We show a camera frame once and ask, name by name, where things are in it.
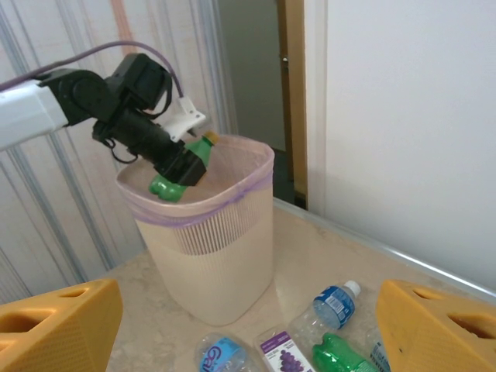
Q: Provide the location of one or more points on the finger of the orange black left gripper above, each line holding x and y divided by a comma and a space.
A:
180, 168

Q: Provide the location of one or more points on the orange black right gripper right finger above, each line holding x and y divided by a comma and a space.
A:
426, 348

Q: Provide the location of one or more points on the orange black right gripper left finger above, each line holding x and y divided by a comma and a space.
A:
77, 329

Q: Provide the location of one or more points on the green bottle yellow cap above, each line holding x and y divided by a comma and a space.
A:
341, 354
166, 191

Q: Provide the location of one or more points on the white-capped blue label bottle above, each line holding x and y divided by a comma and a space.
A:
335, 306

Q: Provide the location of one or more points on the purple grape label bottle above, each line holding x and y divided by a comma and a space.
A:
283, 352

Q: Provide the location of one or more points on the clear bottle light blue label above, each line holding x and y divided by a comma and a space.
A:
221, 354

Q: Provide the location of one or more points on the pink plastic bin liner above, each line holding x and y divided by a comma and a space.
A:
252, 166

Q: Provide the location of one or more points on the beige ribbed waste bin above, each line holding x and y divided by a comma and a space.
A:
217, 279

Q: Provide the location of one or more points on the aluminium table edge rail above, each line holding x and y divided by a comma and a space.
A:
426, 267

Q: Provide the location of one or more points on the brown wooden door frame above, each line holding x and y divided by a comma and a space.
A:
294, 97

